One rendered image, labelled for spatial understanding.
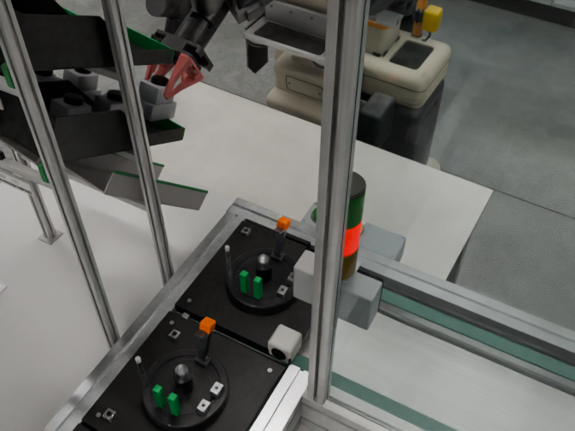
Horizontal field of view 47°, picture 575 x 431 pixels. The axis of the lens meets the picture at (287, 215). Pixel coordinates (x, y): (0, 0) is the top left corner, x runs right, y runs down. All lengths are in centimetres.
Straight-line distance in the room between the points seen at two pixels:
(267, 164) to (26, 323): 66
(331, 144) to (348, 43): 13
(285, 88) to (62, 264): 85
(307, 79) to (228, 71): 164
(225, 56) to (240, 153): 198
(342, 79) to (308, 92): 128
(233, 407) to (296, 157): 75
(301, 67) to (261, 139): 30
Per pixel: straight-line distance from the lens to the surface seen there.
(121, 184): 114
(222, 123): 176
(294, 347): 114
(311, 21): 175
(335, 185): 72
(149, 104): 116
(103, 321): 120
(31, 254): 153
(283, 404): 112
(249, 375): 113
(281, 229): 120
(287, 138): 170
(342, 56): 62
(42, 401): 130
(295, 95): 194
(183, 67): 116
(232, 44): 371
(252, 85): 338
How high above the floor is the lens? 195
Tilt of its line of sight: 46 degrees down
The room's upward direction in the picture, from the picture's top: straight up
